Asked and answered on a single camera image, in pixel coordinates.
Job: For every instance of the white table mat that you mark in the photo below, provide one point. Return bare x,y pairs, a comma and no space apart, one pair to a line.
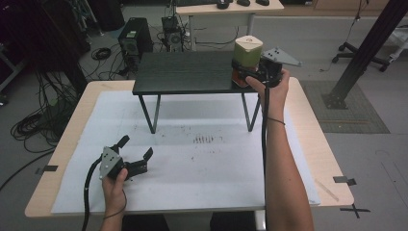
192,189

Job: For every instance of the black computer tower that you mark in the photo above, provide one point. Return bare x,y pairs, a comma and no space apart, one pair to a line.
134,38

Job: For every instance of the grey floor mat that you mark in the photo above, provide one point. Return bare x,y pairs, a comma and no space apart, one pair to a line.
359,118

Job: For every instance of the black keyboard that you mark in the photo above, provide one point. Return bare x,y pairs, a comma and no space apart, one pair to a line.
195,2

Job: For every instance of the black office chair base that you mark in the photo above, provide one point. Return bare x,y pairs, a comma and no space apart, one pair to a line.
356,51

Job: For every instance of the dark panel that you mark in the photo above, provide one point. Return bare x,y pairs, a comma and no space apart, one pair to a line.
41,38

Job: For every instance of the black tape strip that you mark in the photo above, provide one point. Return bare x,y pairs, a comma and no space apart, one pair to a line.
343,180
48,168

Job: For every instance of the person's left hand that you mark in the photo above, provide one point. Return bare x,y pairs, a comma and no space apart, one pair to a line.
114,192

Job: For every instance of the green and orange carton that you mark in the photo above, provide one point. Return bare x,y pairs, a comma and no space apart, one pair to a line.
247,53

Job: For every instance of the white desk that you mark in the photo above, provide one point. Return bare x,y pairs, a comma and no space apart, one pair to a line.
231,8

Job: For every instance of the black metal post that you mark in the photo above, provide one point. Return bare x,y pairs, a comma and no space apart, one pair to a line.
362,54

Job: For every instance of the black computer mouse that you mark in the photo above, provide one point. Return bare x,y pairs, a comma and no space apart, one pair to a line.
243,2
222,4
263,2

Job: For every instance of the black shelf with metal legs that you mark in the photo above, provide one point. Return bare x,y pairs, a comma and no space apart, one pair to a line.
186,72

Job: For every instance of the person's right hand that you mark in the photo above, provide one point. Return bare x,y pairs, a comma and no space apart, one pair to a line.
277,96

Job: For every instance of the small open-frame computer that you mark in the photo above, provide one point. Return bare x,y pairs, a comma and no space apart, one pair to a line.
173,37

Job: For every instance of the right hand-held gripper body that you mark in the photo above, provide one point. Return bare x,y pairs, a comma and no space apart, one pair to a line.
272,72

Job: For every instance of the black wrist band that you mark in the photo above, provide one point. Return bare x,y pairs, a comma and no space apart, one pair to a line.
277,121
125,202

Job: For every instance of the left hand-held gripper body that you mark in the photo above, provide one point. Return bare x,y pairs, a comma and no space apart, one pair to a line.
109,160

